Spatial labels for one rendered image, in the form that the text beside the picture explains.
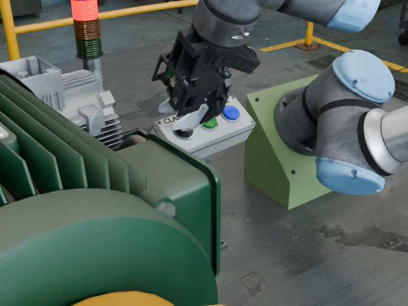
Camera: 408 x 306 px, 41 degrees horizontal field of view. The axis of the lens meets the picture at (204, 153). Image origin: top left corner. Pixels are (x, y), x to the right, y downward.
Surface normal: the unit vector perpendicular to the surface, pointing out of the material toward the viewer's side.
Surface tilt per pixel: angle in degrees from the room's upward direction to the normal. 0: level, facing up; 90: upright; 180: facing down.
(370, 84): 37
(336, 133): 51
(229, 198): 0
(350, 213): 0
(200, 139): 30
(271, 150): 90
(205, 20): 93
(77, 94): 88
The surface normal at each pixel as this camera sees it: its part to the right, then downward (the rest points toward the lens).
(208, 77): 0.31, -0.58
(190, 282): 0.83, 0.11
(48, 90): 0.63, 0.37
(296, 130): -0.56, 0.35
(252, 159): -0.83, 0.28
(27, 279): 0.57, 0.05
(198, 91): 0.55, 0.76
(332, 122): -0.71, -0.39
